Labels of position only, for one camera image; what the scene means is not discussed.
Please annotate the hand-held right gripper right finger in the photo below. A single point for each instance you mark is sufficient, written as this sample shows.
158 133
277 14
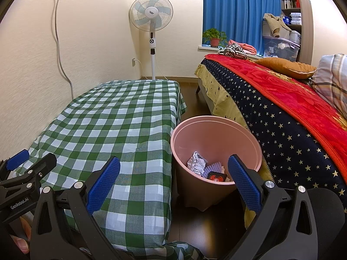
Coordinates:
244 184

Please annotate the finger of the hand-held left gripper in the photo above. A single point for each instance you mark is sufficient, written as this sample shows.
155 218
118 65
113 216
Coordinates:
17 158
40 166

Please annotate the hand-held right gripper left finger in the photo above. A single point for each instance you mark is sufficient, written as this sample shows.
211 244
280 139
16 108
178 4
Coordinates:
104 184

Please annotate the black red packet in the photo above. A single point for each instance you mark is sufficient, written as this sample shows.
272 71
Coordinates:
217 177

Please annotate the purple foam mat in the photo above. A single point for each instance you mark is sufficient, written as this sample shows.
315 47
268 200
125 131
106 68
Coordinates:
214 168

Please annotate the pink trash bin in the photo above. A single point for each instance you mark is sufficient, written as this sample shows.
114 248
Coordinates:
206 138

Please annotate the person's left hand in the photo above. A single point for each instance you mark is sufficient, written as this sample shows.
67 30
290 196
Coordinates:
23 230

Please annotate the green checked tablecloth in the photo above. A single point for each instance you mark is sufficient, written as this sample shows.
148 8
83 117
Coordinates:
108 119

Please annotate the navy star print quilt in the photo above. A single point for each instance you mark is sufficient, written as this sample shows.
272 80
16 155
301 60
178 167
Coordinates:
271 124

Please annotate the yellow bed sheet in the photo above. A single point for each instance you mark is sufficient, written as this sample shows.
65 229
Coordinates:
217 92

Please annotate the red floral blanket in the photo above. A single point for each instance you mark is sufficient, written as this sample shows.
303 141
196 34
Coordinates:
292 92

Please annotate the orange pillow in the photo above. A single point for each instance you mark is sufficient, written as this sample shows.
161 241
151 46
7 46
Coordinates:
287 66

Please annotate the pink folded clothes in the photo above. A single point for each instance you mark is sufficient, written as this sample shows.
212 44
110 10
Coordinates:
246 47

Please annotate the plaid pillow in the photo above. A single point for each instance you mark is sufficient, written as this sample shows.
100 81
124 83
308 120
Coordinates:
333 78

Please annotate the clear plastic storage box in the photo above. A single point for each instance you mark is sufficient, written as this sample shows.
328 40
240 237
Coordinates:
282 48

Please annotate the potted green plant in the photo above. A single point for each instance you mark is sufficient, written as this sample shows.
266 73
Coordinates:
215 42

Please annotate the grey lidded container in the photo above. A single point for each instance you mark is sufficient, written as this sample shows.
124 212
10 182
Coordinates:
295 38

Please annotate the beige jacket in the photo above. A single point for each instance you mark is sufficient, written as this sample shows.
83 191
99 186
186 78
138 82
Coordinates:
272 21

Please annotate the blue curtain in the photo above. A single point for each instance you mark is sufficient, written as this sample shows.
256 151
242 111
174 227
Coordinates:
238 10

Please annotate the white standing fan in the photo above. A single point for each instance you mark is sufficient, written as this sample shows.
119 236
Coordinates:
150 12

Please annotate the wooden bookshelf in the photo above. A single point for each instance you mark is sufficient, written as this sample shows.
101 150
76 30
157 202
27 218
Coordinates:
291 4

